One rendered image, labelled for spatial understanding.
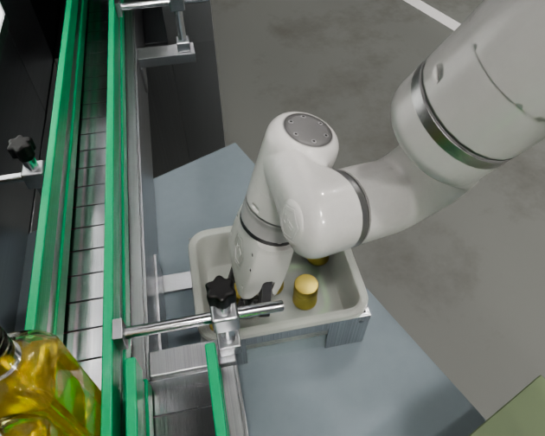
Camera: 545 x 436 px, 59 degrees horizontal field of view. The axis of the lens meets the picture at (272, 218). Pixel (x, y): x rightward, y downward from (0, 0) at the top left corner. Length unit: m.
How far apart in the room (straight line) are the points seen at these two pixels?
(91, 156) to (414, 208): 0.50
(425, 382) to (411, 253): 1.08
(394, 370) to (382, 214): 0.32
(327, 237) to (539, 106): 0.20
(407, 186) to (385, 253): 1.28
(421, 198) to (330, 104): 1.83
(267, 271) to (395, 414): 0.26
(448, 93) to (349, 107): 1.97
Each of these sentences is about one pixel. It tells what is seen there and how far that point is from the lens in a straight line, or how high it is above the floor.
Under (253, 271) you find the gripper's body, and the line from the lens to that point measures 0.56.
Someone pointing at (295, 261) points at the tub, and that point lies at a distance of 0.75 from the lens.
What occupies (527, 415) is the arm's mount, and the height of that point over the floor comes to 0.82.
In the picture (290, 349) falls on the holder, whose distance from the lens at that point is 0.69.
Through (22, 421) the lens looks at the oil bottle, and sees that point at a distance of 0.36.
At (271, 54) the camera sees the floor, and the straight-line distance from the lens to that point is 2.59.
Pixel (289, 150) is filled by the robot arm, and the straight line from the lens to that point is 0.45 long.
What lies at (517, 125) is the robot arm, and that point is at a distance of 0.30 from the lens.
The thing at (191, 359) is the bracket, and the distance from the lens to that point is 0.56.
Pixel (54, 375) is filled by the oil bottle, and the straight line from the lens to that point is 0.38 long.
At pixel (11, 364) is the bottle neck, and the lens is 0.36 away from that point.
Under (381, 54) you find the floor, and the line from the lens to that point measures 2.64.
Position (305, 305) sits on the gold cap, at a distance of 0.70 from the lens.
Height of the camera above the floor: 1.40
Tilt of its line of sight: 51 degrees down
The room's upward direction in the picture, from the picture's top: straight up
